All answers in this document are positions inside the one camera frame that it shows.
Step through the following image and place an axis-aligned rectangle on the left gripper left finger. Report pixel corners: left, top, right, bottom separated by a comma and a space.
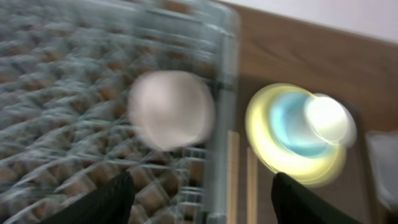
39, 172, 135, 224

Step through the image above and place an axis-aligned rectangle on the clear plastic bin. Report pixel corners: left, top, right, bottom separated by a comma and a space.
366, 131, 397, 212

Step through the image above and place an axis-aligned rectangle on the yellow-green plate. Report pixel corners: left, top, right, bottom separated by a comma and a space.
245, 83, 348, 187

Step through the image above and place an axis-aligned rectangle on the grey plastic dish rack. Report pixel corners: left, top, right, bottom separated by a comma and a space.
1, 1, 239, 223

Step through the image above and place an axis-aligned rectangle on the dark brown serving tray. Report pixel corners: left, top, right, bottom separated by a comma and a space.
236, 77, 384, 223

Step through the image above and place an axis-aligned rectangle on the white cup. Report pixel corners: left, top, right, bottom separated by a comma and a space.
303, 93, 357, 147

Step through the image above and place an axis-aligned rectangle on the wooden chopstick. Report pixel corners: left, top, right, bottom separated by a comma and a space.
226, 131, 239, 224
246, 147, 258, 224

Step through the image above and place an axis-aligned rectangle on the white bowl with rice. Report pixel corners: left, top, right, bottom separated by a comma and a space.
127, 70, 216, 151

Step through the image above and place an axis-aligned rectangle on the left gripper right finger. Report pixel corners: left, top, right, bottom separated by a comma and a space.
271, 172, 364, 224

